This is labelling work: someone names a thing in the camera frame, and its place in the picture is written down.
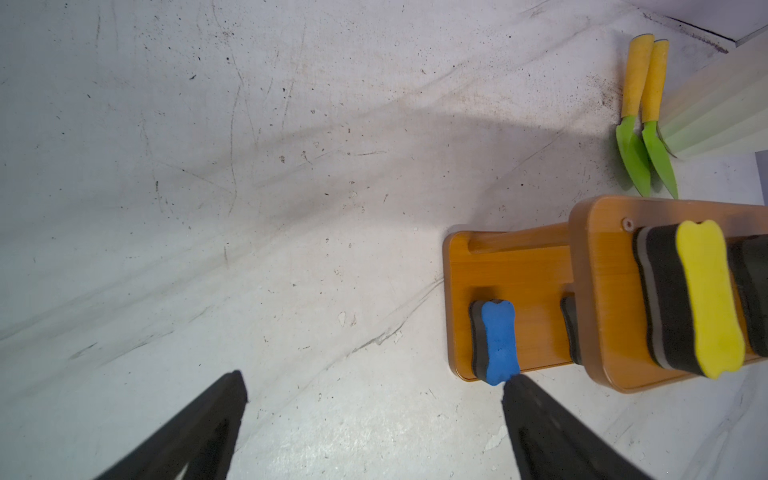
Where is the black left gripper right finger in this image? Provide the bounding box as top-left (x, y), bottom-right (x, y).
top-left (502, 375), bottom-right (648, 479)

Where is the blue eraser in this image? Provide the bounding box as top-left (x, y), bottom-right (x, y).
top-left (470, 300), bottom-right (521, 386)

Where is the green trowel yellow handle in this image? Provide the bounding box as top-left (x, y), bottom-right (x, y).
top-left (616, 34), bottom-right (654, 197)
top-left (641, 39), bottom-right (679, 199)

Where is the yellow eraser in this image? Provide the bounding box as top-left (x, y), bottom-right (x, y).
top-left (633, 220), bottom-right (746, 380)

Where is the wooden two-tier shelf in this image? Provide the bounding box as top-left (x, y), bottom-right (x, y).
top-left (443, 196), bottom-right (767, 393)

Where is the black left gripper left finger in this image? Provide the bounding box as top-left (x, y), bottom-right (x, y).
top-left (99, 370), bottom-right (248, 479)

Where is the green trowel yellow handle right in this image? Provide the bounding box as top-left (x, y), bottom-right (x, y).
top-left (641, 39), bottom-right (679, 199)

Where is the green trowel yellow handle left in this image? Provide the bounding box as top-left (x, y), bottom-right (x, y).
top-left (616, 34), bottom-right (654, 197)

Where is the white plant pot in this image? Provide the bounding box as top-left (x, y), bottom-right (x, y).
top-left (659, 31), bottom-right (767, 159)

